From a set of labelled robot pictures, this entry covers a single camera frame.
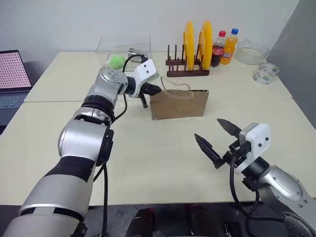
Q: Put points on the cola bottle red cap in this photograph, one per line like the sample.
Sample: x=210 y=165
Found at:
x=217 y=49

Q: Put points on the clear glass bowl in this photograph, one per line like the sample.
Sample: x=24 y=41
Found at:
x=250 y=53

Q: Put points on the shiny metal cup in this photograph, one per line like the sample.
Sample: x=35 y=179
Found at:
x=135 y=52

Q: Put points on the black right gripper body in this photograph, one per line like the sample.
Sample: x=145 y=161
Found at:
x=234 y=151

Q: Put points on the brown paper bag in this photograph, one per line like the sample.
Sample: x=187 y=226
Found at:
x=180 y=103

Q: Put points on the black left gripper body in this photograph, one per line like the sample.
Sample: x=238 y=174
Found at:
x=146 y=89

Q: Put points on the orange soda bottle blue cap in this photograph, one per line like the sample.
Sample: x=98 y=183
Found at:
x=229 y=47

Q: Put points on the yellow plate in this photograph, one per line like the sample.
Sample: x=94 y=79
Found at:
x=190 y=45
x=206 y=44

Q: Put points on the clear plastic box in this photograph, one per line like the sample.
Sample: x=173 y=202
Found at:
x=123 y=44

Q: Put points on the green crumpled item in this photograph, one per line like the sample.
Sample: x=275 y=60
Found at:
x=116 y=61

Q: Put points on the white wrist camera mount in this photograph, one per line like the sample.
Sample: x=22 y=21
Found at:
x=145 y=70
x=255 y=144

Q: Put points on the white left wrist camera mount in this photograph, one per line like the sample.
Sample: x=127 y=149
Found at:
x=145 y=70

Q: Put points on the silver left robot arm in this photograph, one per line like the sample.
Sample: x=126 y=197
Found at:
x=74 y=138

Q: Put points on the tape roll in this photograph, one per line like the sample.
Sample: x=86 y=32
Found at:
x=265 y=73

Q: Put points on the dark rounded shape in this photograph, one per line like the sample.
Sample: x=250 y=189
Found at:
x=142 y=222

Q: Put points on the dark wooden dish rack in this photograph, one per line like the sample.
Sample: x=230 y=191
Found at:
x=184 y=66

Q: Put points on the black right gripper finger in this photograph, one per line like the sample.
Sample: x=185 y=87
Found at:
x=207 y=150
x=228 y=126

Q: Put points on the open laptop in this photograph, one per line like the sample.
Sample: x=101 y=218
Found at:
x=11 y=81

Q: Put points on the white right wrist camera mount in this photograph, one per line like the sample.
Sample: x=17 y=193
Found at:
x=255 y=144

